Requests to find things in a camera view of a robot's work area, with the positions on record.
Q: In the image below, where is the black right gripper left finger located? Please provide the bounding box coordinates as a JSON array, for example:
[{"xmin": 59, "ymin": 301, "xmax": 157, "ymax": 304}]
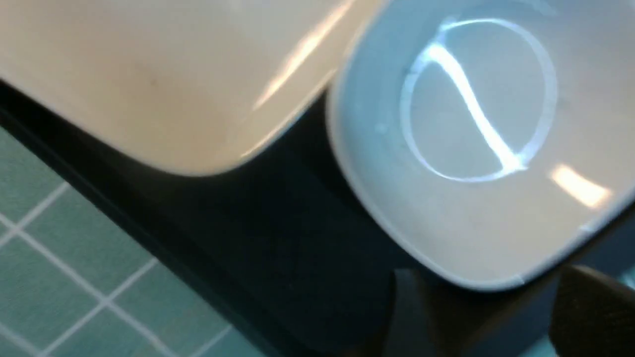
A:
[{"xmin": 382, "ymin": 270, "xmax": 476, "ymax": 357}]

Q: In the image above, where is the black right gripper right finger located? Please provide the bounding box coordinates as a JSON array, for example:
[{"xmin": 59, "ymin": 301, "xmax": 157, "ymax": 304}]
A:
[{"xmin": 548, "ymin": 266, "xmax": 635, "ymax": 357}]

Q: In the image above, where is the small white square bowl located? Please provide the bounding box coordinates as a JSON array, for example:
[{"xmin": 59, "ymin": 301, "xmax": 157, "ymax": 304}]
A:
[{"xmin": 327, "ymin": 0, "xmax": 635, "ymax": 291}]

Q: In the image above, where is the large white square plate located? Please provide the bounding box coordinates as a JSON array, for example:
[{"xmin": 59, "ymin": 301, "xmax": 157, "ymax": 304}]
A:
[{"xmin": 0, "ymin": 0, "xmax": 385, "ymax": 177}]

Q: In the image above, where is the black plastic serving tray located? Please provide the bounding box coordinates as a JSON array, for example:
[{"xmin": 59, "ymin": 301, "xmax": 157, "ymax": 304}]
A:
[{"xmin": 1, "ymin": 83, "xmax": 634, "ymax": 357}]

